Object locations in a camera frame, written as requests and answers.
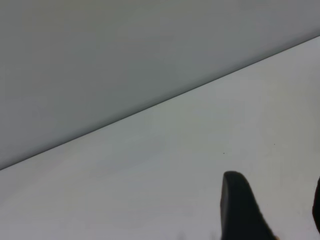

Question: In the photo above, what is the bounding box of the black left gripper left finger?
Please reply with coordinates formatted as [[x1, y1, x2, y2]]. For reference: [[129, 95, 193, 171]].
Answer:
[[219, 170, 279, 240]]

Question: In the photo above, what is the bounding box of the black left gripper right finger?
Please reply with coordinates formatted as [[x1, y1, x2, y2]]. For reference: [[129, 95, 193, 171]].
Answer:
[[311, 175, 320, 229]]

